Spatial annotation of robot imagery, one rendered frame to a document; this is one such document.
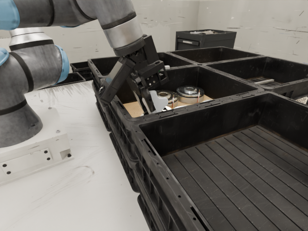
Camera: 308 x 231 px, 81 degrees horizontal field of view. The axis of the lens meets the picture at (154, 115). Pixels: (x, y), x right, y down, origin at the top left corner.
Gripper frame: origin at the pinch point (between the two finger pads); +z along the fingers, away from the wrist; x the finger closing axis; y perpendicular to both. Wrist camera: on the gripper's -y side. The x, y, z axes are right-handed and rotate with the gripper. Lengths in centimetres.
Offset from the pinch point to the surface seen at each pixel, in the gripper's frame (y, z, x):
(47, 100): -31, 4, 67
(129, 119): -6.8, -9.4, -9.8
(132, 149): -9.2, -0.7, -8.1
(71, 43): 8, 19, 326
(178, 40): 115, 44, 162
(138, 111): -0.3, 3.1, 9.9
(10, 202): -41.2, 2.2, 3.7
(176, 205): -8.9, -8.2, -28.7
